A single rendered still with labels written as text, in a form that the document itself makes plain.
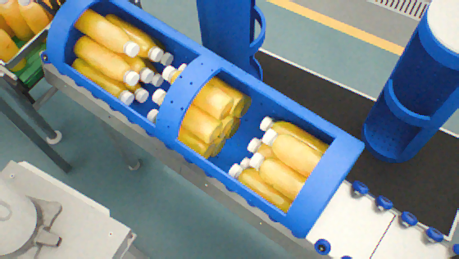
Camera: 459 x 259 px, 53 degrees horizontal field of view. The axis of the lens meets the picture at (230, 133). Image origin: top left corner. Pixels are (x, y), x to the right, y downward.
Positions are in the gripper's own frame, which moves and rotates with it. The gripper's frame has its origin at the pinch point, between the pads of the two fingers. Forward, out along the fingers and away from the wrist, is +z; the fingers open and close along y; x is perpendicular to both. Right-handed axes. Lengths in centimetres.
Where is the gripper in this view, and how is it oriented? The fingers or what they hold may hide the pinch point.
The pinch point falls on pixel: (66, 16)
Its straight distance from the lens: 143.7
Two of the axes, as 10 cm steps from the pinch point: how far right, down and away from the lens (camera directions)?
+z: 0.3, 4.2, 9.1
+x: 8.1, 5.3, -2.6
